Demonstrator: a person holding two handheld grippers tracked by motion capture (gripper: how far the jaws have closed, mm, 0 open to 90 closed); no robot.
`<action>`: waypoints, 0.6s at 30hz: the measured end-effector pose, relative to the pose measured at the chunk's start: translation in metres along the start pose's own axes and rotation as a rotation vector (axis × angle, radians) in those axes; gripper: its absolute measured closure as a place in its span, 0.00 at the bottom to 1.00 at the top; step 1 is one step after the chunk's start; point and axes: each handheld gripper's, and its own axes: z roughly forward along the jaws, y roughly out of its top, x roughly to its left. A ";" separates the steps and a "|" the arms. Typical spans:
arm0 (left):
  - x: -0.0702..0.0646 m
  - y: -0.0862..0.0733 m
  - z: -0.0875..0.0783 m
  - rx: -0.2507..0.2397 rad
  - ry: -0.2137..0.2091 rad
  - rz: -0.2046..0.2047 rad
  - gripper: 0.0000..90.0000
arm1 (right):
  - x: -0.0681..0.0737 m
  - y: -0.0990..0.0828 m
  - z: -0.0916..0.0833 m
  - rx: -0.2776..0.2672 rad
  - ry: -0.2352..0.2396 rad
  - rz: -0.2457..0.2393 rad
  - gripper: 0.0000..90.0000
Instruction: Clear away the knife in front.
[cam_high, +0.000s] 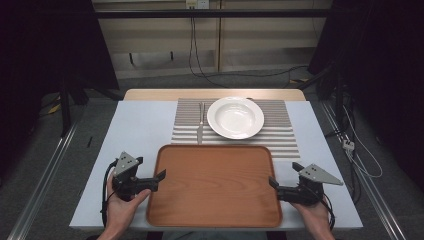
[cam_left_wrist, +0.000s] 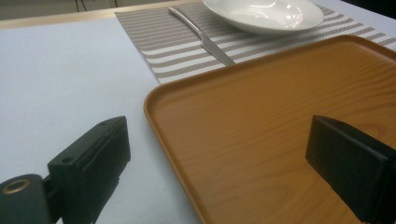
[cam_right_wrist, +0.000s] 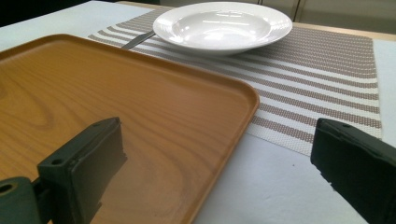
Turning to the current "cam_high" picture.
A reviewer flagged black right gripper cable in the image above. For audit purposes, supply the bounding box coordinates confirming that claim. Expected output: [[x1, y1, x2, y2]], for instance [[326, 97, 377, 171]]
[[319, 192, 336, 232]]

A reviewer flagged black metal stand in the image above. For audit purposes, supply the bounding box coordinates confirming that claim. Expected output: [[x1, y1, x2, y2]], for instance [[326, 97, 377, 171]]
[[58, 74, 90, 138]]

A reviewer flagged brown wooden tray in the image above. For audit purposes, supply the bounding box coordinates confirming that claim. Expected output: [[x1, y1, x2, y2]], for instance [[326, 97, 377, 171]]
[[145, 144, 284, 229]]

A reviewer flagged white wall socket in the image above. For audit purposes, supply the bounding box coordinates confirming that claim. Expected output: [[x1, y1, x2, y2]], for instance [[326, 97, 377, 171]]
[[185, 0, 211, 10]]

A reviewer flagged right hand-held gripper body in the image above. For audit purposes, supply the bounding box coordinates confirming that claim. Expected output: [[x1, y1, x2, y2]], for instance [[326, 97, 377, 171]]
[[288, 163, 345, 207]]

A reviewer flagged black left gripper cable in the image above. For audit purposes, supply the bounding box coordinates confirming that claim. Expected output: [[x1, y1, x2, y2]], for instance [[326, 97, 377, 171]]
[[100, 159, 120, 228]]

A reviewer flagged grey striped placemat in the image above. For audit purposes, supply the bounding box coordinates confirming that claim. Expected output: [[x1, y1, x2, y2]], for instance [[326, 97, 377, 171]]
[[170, 97, 301, 161]]

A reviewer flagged silver fork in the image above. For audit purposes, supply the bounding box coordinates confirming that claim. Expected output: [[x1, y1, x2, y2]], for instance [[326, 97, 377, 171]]
[[196, 101, 206, 146]]

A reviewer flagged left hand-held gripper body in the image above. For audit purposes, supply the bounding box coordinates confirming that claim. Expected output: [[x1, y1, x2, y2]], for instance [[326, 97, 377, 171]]
[[111, 151, 141, 202]]

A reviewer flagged black curtain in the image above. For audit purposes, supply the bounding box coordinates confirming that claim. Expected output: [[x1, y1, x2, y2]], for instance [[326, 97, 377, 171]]
[[307, 0, 424, 193], [0, 0, 120, 181]]

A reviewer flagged white deep plate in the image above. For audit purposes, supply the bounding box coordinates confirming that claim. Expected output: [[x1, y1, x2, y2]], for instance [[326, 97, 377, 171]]
[[206, 96, 266, 141]]

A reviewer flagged person's left hand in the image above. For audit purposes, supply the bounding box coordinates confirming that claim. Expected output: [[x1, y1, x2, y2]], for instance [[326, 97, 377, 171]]
[[105, 179, 152, 232]]

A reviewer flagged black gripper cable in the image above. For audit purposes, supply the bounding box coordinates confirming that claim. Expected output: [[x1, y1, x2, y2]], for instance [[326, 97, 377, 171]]
[[100, 159, 120, 228], [319, 192, 336, 232]]

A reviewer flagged black horizontal bar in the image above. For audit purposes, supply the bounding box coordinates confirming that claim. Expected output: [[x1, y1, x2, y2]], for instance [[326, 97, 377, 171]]
[[94, 8, 332, 20]]

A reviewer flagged black wall cable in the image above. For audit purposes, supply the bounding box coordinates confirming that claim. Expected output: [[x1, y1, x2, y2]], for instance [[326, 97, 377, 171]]
[[187, 16, 310, 90]]

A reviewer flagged white floor cable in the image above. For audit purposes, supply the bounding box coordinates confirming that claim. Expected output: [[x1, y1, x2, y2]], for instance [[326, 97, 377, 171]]
[[342, 105, 384, 179]]

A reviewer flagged aluminium floor rail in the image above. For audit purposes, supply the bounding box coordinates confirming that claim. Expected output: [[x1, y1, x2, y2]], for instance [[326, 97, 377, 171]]
[[319, 99, 408, 240], [6, 122, 80, 240]]

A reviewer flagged person's right hand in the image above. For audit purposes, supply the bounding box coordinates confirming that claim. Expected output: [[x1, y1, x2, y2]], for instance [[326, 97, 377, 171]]
[[289, 197, 332, 232]]

